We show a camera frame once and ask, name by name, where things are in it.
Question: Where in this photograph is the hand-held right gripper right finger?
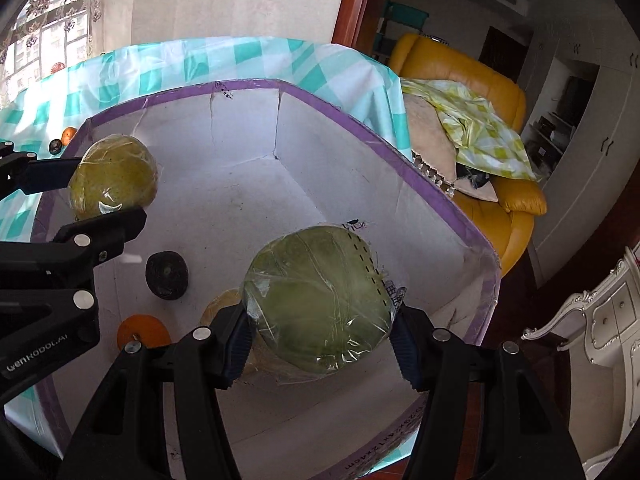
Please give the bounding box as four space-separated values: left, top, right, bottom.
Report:
389 305 586 480

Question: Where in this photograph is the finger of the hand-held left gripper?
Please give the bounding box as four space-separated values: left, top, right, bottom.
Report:
0 142 83 198
0 206 148 316

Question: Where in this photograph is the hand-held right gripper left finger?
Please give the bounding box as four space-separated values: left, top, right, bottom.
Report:
57 302 253 480

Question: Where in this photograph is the pale cut fruit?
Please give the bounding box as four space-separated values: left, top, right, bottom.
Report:
200 288 311 386

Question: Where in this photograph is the yellow-green fruit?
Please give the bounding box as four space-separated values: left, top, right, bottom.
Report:
67 133 159 221

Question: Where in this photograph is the large dark round fruit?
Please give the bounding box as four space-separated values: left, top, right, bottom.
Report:
145 251 191 301

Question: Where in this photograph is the large orange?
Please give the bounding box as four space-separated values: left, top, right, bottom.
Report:
116 314 168 353

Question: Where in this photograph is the green pastry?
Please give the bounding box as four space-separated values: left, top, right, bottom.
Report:
241 225 401 375

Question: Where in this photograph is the cardboard box purple tape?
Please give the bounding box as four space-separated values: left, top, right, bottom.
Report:
30 78 502 480

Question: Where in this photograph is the lace curtain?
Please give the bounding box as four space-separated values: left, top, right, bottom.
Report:
0 0 108 111

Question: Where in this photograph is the dark cloth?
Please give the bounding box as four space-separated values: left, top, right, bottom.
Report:
457 165 493 186

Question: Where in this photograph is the yellow sofa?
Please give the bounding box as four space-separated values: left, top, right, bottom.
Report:
387 33 548 278

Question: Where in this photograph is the white ornate cabinet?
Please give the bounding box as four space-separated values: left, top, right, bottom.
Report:
522 242 640 431

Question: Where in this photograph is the beige cushion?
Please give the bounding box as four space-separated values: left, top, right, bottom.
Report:
404 95 500 203

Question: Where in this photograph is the teal checkered tablecloth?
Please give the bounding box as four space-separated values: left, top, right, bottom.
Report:
0 36 415 261

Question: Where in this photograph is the yellow checkered cloth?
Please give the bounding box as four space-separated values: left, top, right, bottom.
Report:
400 78 543 183

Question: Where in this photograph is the white wardrobe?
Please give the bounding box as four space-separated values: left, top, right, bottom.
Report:
530 10 640 281

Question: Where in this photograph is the brown wooden door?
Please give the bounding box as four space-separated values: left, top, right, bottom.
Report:
480 25 531 81

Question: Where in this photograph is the teal chair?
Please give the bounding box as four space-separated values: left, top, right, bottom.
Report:
375 0 431 61

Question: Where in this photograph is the wooden door frame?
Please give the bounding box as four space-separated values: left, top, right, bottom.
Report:
330 0 396 61

